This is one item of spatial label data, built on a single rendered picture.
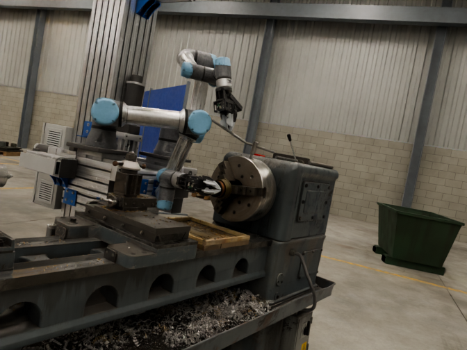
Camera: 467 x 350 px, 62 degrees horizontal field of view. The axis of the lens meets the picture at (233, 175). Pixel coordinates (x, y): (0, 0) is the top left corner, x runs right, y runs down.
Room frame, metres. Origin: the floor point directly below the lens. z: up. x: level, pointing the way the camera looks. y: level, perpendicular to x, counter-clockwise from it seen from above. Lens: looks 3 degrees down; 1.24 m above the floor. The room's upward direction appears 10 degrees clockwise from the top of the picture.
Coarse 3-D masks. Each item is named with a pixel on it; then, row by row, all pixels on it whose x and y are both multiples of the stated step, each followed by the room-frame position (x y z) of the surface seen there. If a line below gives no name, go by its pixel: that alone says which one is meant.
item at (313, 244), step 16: (272, 240) 1.85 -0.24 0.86; (304, 240) 2.03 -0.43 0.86; (320, 240) 2.22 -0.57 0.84; (272, 256) 1.84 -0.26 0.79; (288, 256) 1.93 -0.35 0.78; (304, 256) 2.07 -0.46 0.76; (320, 256) 2.30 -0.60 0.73; (272, 272) 1.83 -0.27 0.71; (288, 272) 1.96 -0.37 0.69; (240, 288) 1.92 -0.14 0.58; (256, 288) 1.87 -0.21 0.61; (272, 288) 1.84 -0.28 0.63; (288, 288) 1.99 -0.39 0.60; (304, 288) 2.14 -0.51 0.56; (272, 304) 1.84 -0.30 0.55; (256, 336) 1.89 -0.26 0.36; (272, 336) 1.98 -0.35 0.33
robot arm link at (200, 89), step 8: (200, 56) 2.26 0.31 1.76; (208, 56) 2.28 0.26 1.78; (216, 56) 2.31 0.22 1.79; (200, 64) 2.27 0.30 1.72; (208, 64) 2.27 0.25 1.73; (200, 88) 2.29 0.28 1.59; (192, 96) 2.31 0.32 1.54; (200, 96) 2.29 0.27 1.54; (192, 104) 2.30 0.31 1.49; (200, 104) 2.30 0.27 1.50; (200, 136) 2.30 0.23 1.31
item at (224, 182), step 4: (216, 180) 1.73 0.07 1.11; (220, 180) 1.72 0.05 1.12; (224, 180) 1.73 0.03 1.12; (220, 184) 1.69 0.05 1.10; (224, 184) 1.71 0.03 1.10; (228, 184) 1.72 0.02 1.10; (212, 188) 1.74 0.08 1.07; (224, 188) 1.70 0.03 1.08; (228, 188) 1.71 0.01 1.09; (220, 192) 1.68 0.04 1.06; (224, 192) 1.70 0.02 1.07; (228, 192) 1.72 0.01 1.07; (212, 196) 1.71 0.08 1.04; (216, 196) 1.70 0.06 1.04; (220, 196) 1.70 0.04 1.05; (224, 196) 1.72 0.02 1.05; (228, 196) 1.73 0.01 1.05
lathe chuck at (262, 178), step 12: (240, 156) 1.82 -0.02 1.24; (216, 168) 1.90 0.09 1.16; (240, 168) 1.81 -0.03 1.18; (252, 168) 1.78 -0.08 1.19; (264, 168) 1.82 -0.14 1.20; (240, 180) 1.81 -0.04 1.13; (252, 180) 1.77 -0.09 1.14; (264, 180) 1.76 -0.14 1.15; (240, 204) 1.79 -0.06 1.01; (252, 204) 1.76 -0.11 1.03; (264, 204) 1.77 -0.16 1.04; (228, 216) 1.83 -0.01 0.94; (240, 216) 1.79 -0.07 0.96; (252, 216) 1.77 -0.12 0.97
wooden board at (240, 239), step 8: (192, 224) 1.78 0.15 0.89; (208, 224) 1.78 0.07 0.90; (192, 232) 1.61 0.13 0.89; (200, 232) 1.64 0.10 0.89; (208, 232) 1.67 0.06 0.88; (216, 232) 1.70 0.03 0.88; (224, 232) 1.72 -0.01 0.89; (232, 232) 1.70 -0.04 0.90; (200, 240) 1.43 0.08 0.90; (208, 240) 1.43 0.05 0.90; (216, 240) 1.47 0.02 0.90; (224, 240) 1.51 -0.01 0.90; (232, 240) 1.55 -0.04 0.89; (240, 240) 1.60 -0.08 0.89; (248, 240) 1.66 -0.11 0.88; (200, 248) 1.43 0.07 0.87; (208, 248) 1.44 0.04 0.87; (216, 248) 1.48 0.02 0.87
